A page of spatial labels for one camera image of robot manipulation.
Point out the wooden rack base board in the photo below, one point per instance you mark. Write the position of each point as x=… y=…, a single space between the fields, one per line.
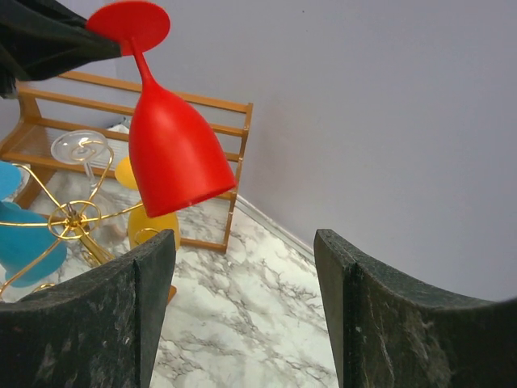
x=172 y=292

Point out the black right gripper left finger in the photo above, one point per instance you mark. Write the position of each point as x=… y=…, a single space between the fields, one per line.
x=98 y=329

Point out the yellow wine glass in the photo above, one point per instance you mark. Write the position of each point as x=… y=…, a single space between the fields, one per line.
x=141 y=227

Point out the red wine glass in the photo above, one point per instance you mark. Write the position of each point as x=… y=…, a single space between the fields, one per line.
x=176 y=158

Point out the blue wine glass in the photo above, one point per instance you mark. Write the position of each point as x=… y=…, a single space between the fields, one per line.
x=21 y=245

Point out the gold wire wine glass rack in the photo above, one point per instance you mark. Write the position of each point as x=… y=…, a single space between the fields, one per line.
x=73 y=220

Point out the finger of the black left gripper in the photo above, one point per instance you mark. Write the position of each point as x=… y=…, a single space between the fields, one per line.
x=43 y=39

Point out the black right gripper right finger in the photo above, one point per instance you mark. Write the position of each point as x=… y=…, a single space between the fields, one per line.
x=388 y=329

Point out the clear wine glass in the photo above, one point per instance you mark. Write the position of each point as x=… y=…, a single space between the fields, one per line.
x=80 y=147

